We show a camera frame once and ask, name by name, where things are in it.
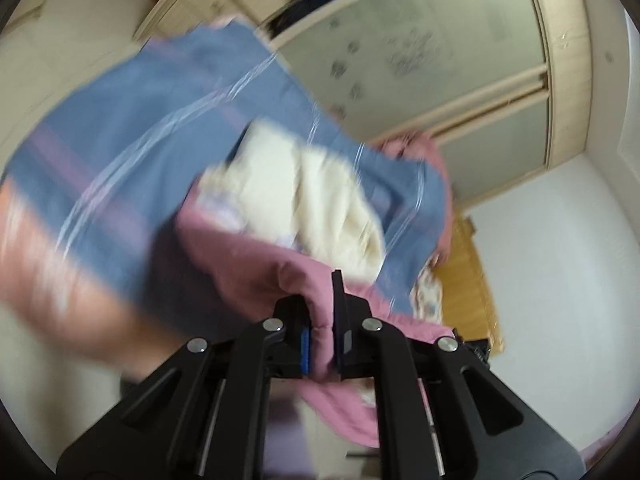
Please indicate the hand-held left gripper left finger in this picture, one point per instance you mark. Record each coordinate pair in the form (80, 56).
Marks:
(305, 350)

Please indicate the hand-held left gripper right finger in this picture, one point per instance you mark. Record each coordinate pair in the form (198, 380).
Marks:
(345, 342)

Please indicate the cream and pink hooded jacket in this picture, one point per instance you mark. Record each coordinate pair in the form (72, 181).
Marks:
(240, 260)

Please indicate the wooden headboard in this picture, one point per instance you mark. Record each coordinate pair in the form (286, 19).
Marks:
(470, 285)

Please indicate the floral blanket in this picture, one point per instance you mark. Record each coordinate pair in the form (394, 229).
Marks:
(430, 295)

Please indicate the plain frosted sliding door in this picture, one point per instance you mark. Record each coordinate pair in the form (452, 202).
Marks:
(500, 155)

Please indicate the pink floral bedsheet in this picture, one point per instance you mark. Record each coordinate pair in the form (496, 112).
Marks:
(50, 280)

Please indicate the blue plaid quilt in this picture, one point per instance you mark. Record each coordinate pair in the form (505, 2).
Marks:
(150, 135)

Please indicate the beige wardrobe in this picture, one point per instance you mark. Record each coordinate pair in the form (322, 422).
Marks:
(565, 60)

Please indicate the frosted flower-print sliding door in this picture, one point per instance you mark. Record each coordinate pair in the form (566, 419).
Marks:
(425, 20)

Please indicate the beige wardrobe drawer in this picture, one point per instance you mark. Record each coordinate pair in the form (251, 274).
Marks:
(210, 7)

